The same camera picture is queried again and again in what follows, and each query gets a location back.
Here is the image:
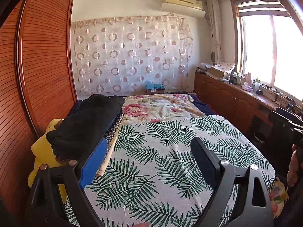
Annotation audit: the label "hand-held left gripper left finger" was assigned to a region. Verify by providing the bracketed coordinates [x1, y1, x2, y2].
[25, 138, 108, 227]

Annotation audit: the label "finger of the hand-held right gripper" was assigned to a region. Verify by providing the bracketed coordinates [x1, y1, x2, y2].
[276, 100, 300, 123]

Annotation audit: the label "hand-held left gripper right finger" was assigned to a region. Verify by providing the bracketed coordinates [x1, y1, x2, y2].
[190, 137, 274, 227]

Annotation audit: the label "black t-shirt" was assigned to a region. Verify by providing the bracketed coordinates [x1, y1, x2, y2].
[46, 94, 126, 161]

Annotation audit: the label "person's right hand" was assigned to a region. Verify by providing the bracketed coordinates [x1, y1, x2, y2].
[286, 144, 303, 187]

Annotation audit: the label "cream folded cloth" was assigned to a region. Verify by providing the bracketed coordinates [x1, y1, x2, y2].
[95, 132, 119, 177]

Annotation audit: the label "black chair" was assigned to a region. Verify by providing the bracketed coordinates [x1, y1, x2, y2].
[267, 111, 295, 178]

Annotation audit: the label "leaf print bed sheet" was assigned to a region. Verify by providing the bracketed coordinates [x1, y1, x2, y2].
[64, 115, 276, 227]

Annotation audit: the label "dark circle-patterned cloth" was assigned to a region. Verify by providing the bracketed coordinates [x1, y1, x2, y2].
[55, 110, 126, 163]

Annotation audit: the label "yellow plush toy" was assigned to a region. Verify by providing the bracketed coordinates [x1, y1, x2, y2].
[28, 119, 68, 204]

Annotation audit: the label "navy blanket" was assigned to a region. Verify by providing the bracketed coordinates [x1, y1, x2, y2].
[189, 94, 217, 116]

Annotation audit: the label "dark blue patterned pillow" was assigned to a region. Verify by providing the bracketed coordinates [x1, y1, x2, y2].
[69, 99, 83, 117]

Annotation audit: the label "wooden cabinet counter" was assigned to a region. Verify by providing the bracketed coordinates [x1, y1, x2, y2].
[194, 72, 303, 147]

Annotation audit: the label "wooden framed window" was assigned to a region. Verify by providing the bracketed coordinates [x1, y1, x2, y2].
[231, 0, 303, 104]

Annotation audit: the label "floral blanket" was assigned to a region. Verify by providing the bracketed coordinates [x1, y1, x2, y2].
[121, 93, 288, 219]

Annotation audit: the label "pink dotted cloth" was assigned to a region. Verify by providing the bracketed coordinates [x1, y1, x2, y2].
[216, 61, 237, 74]

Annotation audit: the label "cardboard box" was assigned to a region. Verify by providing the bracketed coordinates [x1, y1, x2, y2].
[209, 67, 229, 79]

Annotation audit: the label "blue toy box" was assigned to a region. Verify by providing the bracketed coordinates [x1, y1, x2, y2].
[145, 80, 166, 95]

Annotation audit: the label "stack of papers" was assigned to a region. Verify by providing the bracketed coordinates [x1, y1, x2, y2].
[196, 63, 212, 72]

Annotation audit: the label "wooden slatted wardrobe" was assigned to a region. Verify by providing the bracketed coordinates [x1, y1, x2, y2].
[0, 0, 78, 218]

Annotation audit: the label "beige window curtain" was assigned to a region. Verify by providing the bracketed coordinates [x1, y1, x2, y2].
[206, 0, 223, 65]

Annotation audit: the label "circle-patterned sheer curtain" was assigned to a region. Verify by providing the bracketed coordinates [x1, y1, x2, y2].
[71, 14, 193, 100]

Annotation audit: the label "black cables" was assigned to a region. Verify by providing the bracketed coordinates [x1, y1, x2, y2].
[269, 89, 294, 104]

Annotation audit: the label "wall air conditioner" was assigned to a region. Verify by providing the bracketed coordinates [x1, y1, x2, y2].
[161, 0, 206, 18]

